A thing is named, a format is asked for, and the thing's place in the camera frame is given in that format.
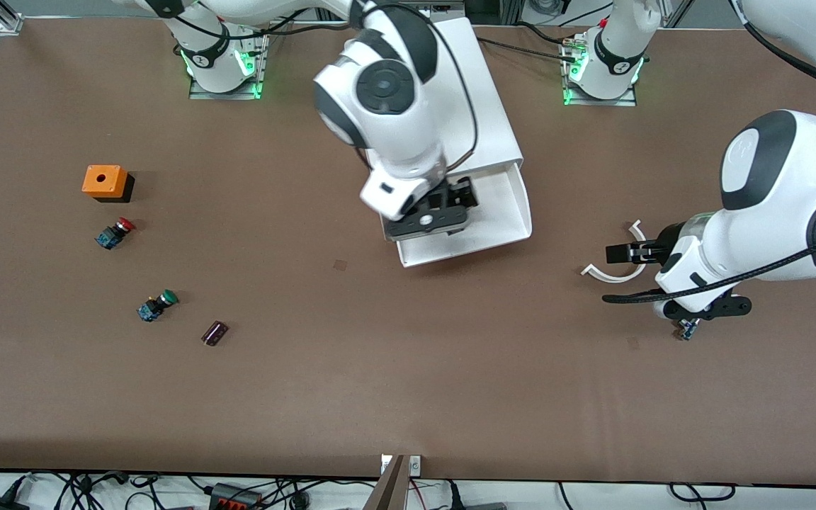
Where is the green push button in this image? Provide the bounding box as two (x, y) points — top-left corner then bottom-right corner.
(137, 289), (179, 323)

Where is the red push button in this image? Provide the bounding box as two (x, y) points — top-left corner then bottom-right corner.
(94, 217), (137, 250)

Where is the white curved plastic strip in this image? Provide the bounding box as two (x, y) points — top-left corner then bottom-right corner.
(581, 220), (648, 284)

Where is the orange box with hole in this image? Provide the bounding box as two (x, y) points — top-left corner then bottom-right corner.
(81, 165), (135, 203)

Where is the grey centre beam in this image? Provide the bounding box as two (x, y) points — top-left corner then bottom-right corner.
(362, 455), (409, 510)

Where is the black power strip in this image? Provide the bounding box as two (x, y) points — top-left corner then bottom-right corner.
(208, 482), (264, 510)

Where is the black right camera mount bracket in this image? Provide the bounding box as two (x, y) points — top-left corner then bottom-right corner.
(387, 204), (470, 238)

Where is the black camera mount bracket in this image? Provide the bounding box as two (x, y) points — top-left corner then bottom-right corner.
(387, 204), (470, 238)
(663, 295), (753, 321)

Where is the black left camera mount bracket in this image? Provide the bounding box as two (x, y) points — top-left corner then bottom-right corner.
(663, 295), (753, 321)

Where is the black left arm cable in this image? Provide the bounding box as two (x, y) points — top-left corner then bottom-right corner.
(603, 0), (816, 305)

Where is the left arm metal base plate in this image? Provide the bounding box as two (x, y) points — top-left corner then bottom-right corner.
(562, 32), (639, 107)

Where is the black cable to base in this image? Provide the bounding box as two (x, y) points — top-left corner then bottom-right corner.
(477, 35), (579, 64)

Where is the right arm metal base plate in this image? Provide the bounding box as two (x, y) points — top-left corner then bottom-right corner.
(188, 32), (268, 100)

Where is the black looped floor cable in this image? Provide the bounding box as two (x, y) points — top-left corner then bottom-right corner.
(669, 482), (737, 502)

